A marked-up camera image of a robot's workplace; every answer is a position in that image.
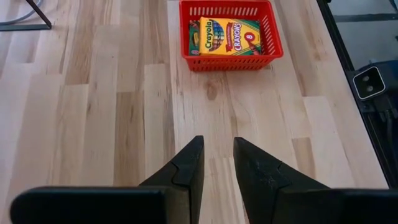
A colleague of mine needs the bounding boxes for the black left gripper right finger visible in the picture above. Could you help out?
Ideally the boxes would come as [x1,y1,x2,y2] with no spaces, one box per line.
[233,137,330,224]

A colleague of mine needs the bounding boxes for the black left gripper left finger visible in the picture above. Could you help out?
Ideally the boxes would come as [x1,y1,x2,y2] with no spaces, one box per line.
[139,135,205,224]

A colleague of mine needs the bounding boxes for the red plastic basket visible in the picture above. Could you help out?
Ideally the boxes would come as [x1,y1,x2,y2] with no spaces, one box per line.
[178,0,284,73]

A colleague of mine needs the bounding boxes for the Crayola crayon box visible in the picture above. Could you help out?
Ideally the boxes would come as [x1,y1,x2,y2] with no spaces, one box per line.
[188,19,201,57]
[198,16,262,57]

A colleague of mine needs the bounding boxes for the wooden shelf riser black legs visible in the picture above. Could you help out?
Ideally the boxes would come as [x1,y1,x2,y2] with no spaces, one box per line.
[0,0,53,32]

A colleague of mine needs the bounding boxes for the black metal table frame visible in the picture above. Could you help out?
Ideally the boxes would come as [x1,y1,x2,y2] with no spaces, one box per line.
[317,0,398,189]

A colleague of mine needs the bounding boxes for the small grey camera module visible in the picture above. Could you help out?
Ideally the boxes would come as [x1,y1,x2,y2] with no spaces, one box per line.
[352,65,387,101]

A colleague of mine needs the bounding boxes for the white lamp cable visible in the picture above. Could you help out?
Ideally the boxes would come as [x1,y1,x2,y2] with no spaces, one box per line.
[0,0,44,26]

